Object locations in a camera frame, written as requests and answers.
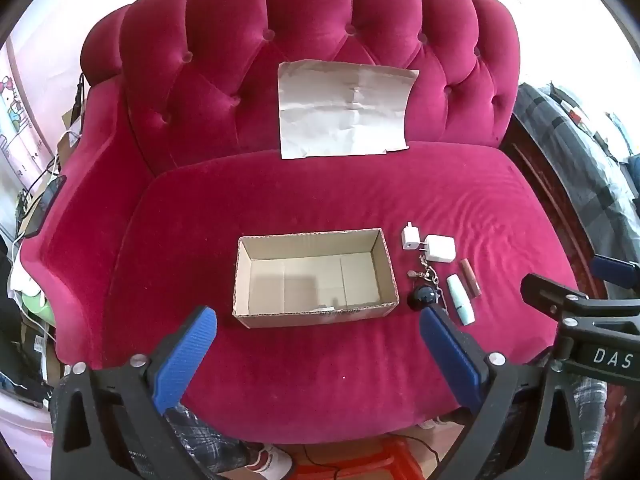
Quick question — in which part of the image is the cartoon cat wall poster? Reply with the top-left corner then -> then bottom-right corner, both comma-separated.
0,50 -> 38,171

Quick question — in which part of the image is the metal keychain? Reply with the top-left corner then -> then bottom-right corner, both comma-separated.
407,255 -> 448,306

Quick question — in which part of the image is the person's right leg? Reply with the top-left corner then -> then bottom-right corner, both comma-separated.
570,375 -> 609,480

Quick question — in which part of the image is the black phone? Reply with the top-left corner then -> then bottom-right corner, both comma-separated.
25,175 -> 68,238

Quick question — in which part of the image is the dark wooden bed frame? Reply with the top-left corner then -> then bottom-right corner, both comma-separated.
500,115 -> 608,301

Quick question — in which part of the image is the cardboard box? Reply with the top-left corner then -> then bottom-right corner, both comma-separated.
231,228 -> 401,330

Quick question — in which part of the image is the small brown cardboard carton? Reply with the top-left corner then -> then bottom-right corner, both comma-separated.
55,110 -> 83,161

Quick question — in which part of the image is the white red shoe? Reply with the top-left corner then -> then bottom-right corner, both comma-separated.
417,412 -> 453,431
247,442 -> 296,476

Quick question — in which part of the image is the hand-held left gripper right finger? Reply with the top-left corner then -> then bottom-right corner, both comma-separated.
419,304 -> 587,480

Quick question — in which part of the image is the brown lip gloss tube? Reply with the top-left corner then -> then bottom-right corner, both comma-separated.
460,258 -> 482,296

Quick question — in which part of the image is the person's leg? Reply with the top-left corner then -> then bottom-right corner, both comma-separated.
570,375 -> 609,480
165,402 -> 257,476

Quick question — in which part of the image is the red velvet tufted sofa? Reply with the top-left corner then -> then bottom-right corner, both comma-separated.
22,0 -> 598,447

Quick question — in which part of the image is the black handheld device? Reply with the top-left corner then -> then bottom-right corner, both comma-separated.
70,72 -> 89,123

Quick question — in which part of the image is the large white charger plug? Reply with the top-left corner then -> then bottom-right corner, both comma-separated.
419,235 -> 457,264

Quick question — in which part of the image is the grey plaid blanket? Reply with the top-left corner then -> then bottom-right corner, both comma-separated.
512,82 -> 640,281

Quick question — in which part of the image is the person's left leg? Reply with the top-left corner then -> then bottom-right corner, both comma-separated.
165,402 -> 257,476

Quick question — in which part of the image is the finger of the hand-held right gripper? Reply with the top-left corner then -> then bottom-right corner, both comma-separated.
590,254 -> 640,289
520,272 -> 640,322

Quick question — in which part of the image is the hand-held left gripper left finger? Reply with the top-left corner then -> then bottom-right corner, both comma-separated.
50,305 -> 218,480

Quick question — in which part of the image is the green cloth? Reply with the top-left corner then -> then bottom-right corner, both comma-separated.
15,290 -> 58,331

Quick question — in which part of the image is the small white charger plug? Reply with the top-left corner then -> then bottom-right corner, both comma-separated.
401,221 -> 426,251

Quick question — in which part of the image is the red plastic stool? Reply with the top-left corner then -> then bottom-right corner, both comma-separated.
290,435 -> 446,480

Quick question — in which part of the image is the black round jar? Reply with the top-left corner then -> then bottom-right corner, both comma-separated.
407,285 -> 440,310

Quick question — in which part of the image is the light blue cosmetic tube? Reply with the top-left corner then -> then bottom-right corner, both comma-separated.
446,274 -> 476,326

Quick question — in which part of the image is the creased white paper sheet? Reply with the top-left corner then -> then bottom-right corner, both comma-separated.
277,60 -> 421,161

